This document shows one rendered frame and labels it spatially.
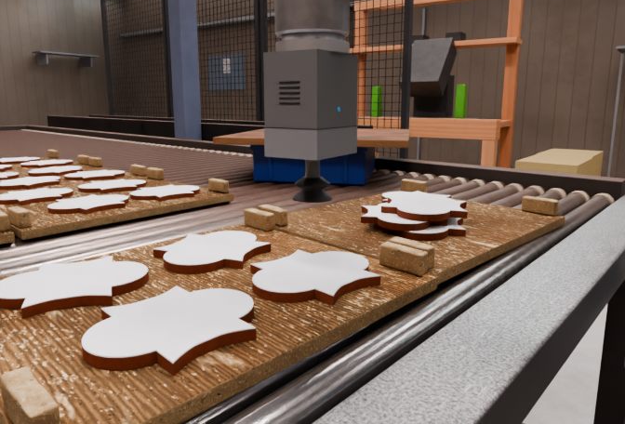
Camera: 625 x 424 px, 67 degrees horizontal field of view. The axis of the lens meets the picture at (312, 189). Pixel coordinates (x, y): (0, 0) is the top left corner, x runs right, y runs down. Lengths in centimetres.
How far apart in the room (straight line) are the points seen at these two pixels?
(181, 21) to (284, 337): 219
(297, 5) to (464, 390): 36
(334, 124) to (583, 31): 707
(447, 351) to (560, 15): 721
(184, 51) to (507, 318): 217
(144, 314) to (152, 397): 11
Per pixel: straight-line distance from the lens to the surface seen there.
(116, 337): 42
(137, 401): 36
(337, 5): 48
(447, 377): 42
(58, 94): 1219
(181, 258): 59
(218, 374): 37
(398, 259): 56
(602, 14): 750
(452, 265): 60
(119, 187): 113
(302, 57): 46
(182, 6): 252
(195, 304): 46
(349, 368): 41
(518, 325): 52
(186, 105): 248
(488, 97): 764
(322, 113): 46
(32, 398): 34
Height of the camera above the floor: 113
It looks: 10 degrees down
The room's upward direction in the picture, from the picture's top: straight up
